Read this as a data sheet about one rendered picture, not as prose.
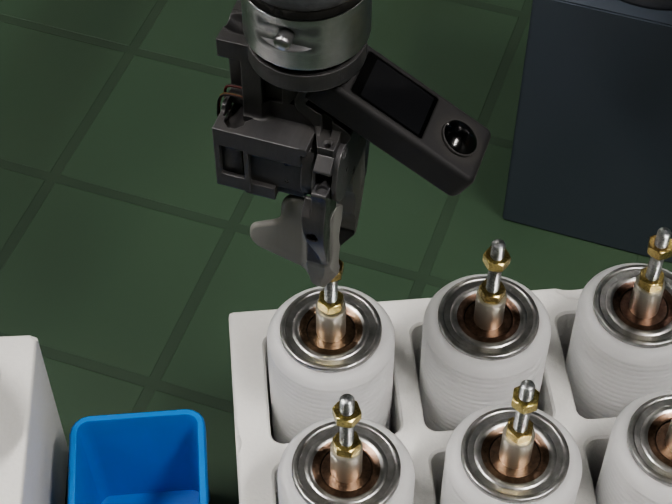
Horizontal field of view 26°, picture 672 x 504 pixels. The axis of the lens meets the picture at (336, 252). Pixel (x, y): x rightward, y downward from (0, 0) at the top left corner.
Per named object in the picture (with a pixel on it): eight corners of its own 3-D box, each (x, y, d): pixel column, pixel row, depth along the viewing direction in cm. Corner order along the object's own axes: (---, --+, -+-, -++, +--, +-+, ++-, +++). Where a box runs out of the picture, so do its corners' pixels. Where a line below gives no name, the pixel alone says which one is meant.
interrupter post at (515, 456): (523, 438, 103) (528, 413, 100) (536, 467, 101) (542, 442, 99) (492, 448, 102) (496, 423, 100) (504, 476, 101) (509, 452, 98)
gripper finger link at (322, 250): (318, 227, 98) (323, 126, 92) (343, 234, 97) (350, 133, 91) (295, 273, 94) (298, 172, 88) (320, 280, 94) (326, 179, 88)
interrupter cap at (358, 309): (392, 303, 110) (392, 298, 109) (367, 384, 105) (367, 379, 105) (296, 283, 111) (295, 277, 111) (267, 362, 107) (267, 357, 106)
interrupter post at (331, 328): (350, 323, 109) (350, 297, 106) (342, 349, 107) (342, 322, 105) (319, 316, 109) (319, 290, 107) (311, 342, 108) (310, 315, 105)
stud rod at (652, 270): (637, 295, 108) (654, 231, 102) (645, 288, 109) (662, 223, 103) (648, 303, 108) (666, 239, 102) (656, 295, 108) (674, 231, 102)
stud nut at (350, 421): (346, 399, 96) (347, 392, 96) (366, 414, 96) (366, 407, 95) (327, 418, 95) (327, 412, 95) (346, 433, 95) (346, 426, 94)
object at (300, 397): (400, 420, 124) (408, 293, 110) (373, 517, 119) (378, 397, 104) (292, 396, 126) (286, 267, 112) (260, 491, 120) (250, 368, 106)
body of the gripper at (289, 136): (257, 112, 98) (249, -26, 89) (379, 142, 96) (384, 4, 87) (216, 194, 93) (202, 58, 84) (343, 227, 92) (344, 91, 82)
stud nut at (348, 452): (346, 430, 99) (346, 423, 99) (365, 444, 99) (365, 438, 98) (327, 448, 98) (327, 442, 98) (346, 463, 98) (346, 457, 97)
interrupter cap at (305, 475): (341, 405, 104) (341, 400, 104) (422, 467, 101) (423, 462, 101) (269, 475, 101) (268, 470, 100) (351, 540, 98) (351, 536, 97)
